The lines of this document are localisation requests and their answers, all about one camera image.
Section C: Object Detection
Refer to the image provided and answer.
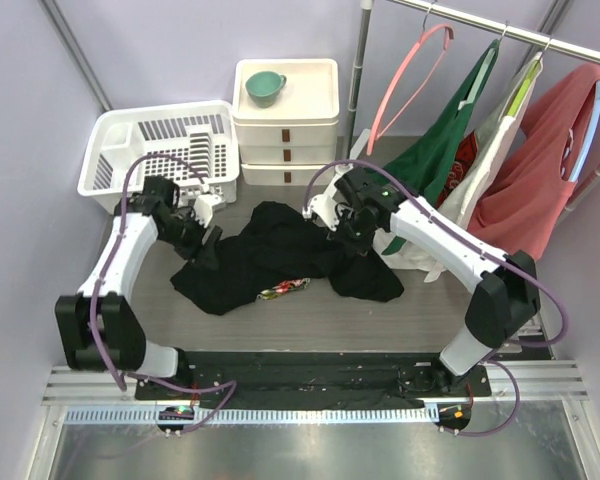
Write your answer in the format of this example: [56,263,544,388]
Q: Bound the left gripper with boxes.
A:
[158,208,222,269]

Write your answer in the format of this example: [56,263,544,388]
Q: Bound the black t shirt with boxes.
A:
[171,201,404,316]

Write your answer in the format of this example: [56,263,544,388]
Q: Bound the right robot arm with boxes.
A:
[303,165,540,395]

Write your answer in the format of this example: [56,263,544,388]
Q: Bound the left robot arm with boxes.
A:
[55,176,225,399]

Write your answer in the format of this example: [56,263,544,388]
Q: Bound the green t shirt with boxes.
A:
[369,39,501,257]

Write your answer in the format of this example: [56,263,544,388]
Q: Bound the white t shirt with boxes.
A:
[373,60,536,283]

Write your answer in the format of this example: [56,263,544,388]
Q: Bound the salmon pink t shirt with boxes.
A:
[468,63,600,260]

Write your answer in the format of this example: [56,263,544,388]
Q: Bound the lime green hanger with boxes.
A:
[507,46,548,117]

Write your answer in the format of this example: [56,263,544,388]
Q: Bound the pink hanger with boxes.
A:
[365,9,456,156]

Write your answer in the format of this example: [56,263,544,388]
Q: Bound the light blue hanger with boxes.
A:
[561,80,600,182]

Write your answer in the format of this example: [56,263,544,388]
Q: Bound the white drawer unit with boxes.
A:
[232,58,340,187]

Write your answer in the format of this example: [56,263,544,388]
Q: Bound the white plastic basket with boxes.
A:
[77,100,240,213]

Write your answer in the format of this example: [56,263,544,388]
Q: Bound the green cup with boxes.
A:
[245,71,287,108]

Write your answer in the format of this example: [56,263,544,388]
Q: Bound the metal clothes rack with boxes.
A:
[341,1,600,218]

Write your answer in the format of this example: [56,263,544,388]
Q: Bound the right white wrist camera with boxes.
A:
[302,185,340,232]

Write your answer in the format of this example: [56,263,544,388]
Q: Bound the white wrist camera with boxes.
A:
[302,185,340,232]
[177,193,226,227]

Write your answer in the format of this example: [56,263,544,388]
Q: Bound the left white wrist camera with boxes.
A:
[177,193,226,227]

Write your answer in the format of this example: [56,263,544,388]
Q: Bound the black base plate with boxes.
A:
[134,348,491,409]

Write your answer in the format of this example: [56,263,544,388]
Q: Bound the white cable duct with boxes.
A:
[64,405,439,427]

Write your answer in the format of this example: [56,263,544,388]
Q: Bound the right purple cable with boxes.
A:
[304,159,571,439]

